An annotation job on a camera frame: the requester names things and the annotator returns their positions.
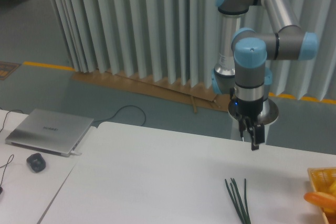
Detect brown floor sign mat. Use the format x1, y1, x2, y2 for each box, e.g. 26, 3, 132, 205
0, 61, 21, 80

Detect orange wicker basket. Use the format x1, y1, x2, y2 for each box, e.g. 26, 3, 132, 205
308, 167, 335, 223

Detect silver Huawei laptop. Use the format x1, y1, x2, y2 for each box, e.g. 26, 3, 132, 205
5, 109, 93, 157

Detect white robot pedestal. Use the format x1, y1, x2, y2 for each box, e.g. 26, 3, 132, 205
228, 99, 279, 144

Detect green chive bunch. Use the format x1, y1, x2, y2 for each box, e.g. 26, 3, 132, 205
224, 178, 251, 224

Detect black laptop power cable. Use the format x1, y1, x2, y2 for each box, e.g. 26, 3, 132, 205
93, 105, 146, 126

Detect thin black cable left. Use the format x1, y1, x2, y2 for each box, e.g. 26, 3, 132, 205
0, 110, 24, 196

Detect black computer mouse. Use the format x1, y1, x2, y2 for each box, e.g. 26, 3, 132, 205
26, 153, 46, 173

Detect orange carrot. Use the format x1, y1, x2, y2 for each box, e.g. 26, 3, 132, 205
304, 192, 336, 210

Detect yellow fruit in basket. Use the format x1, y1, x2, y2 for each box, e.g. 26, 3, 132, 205
327, 181, 336, 196

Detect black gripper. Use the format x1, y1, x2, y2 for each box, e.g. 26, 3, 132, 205
229, 98, 265, 151

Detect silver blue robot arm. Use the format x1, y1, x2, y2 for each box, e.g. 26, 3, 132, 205
212, 0, 319, 150

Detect pale green pleated curtain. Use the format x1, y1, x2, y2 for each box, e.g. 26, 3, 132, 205
51, 0, 335, 100

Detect flat brown cardboard sheet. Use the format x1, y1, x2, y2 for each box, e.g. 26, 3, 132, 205
72, 70, 229, 113

